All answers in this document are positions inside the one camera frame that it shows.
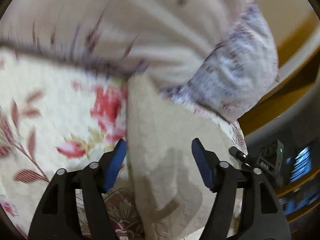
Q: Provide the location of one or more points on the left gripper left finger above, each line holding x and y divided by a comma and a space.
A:
56, 216

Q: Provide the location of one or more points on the white floral bedspread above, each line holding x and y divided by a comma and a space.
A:
52, 115

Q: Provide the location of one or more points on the pink floral pillow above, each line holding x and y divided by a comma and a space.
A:
217, 53

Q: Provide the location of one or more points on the wooden shelf unit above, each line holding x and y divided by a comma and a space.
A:
300, 197

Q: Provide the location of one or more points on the beige cable-knit sweater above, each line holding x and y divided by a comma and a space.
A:
170, 195

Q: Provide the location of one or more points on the wooden headboard frame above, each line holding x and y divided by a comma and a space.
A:
299, 63

